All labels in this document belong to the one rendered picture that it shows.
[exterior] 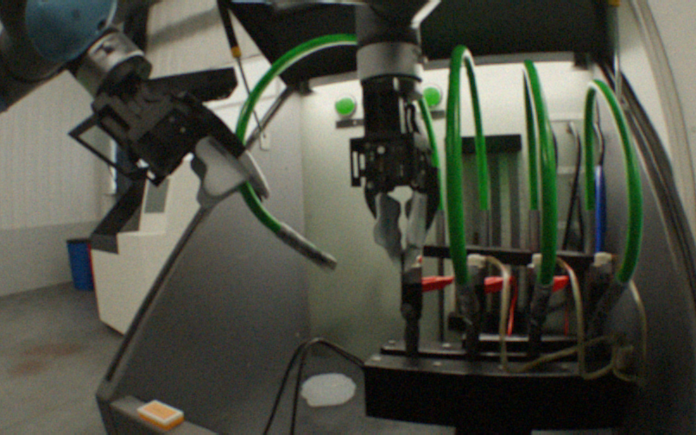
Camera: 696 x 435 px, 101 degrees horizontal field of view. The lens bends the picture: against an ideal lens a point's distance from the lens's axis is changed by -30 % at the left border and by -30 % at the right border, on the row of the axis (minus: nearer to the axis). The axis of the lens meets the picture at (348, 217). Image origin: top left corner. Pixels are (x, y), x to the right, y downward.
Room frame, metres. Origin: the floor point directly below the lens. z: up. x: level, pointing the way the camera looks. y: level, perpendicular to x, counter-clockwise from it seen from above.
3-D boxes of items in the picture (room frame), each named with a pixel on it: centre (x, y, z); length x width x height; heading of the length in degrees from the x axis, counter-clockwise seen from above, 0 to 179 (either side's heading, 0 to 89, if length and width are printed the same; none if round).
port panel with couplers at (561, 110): (0.64, -0.40, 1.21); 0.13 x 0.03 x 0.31; 66
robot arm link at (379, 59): (0.45, -0.06, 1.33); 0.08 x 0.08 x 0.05
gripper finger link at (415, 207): (0.44, -0.07, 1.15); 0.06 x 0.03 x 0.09; 156
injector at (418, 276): (0.49, -0.07, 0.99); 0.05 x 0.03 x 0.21; 156
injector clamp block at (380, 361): (0.45, -0.19, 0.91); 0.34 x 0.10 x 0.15; 66
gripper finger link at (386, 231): (0.46, -0.04, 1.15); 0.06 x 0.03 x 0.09; 156
